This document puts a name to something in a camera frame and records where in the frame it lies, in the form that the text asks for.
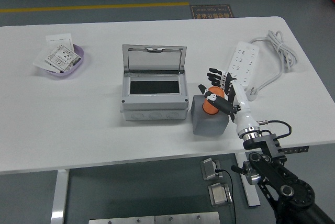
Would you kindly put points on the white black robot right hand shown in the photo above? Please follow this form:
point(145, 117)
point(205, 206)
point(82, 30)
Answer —
point(242, 103)

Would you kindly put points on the orange cylinder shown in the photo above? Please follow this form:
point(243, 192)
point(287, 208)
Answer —
point(210, 109)

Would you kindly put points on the grey junction box with lid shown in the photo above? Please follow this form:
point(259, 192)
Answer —
point(154, 109)

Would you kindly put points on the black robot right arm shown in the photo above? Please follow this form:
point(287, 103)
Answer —
point(269, 171)

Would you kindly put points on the grey cube with round hole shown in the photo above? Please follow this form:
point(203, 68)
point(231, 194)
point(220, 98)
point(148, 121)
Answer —
point(209, 125)

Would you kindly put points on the white power strip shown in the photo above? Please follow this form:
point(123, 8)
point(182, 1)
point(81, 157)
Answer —
point(243, 59)

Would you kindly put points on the black table control panel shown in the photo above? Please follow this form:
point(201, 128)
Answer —
point(295, 150)

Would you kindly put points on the metal foot pedal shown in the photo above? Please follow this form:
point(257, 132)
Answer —
point(218, 195)
point(209, 169)

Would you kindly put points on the white table leg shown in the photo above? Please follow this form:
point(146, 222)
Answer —
point(252, 199)
point(60, 195)

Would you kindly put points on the brown floor sign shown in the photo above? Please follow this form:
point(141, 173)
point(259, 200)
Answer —
point(209, 12)

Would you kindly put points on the purple plastic tray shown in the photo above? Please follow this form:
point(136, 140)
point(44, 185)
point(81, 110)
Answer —
point(79, 54)

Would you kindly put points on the printed white socket plate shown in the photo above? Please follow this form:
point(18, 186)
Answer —
point(61, 56)

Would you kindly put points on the yellow floor tape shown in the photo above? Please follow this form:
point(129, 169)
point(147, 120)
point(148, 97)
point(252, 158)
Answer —
point(78, 7)

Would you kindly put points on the white flat plate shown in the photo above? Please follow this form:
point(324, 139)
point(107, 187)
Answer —
point(39, 61)

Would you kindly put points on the grey metal base plate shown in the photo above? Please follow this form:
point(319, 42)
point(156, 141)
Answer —
point(120, 221)
point(187, 218)

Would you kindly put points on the plain white switch plate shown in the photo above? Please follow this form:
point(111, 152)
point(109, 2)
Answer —
point(58, 39)

